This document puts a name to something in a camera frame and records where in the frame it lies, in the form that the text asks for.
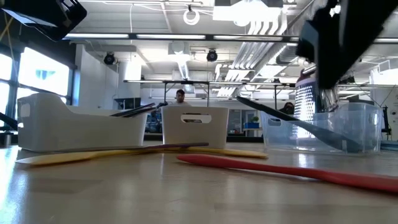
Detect black slotted spoon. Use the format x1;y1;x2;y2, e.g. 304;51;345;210
235;95;364;154

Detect large white plastic bin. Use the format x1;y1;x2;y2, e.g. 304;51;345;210
16;92;149;153

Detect purple iridescent knife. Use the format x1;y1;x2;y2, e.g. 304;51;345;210
148;142;210;149
109;102;156;118

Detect purple utensils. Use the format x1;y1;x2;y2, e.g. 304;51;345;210
120;106;158;119

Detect red silicone spatula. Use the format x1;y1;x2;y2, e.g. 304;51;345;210
175;154;398;194

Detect small white plastic bin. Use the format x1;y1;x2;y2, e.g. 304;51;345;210
160;106;230;149

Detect large window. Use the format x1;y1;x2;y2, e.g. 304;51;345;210
0;46;74;125

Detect black ceiling spotlight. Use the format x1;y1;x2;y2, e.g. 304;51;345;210
206;49;219;63
103;52;117;66

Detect silver ceiling ducts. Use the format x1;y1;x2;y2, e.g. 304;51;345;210
231;12;312;78

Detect person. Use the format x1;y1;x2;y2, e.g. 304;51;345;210
278;101;296;116
169;88;192;107

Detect clear plastic bin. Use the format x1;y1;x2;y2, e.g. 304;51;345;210
259;102;384;156

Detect black equipment stand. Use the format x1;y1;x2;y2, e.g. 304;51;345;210
381;105;392;137

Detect white ceiling light panel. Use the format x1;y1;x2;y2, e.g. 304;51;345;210
212;0;283;23

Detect black background monitor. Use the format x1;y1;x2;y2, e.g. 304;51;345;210
113;97;142;110

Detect overhead LED light bar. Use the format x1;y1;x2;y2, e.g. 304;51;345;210
63;32;300;43

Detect yellow silicone spatula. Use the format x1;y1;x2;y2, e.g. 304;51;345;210
14;148;175;167
161;146;269;160

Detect black-framed background table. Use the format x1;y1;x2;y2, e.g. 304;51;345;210
123;79;296;108

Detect yellow cord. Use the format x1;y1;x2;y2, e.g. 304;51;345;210
0;15;15;43

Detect pink-handled metal box grater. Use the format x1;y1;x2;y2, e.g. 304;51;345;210
293;68;340;139

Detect black aluminium rig frame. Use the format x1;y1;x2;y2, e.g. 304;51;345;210
0;111;19;147

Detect white ceiling cable coil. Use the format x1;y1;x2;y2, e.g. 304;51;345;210
182;8;201;26

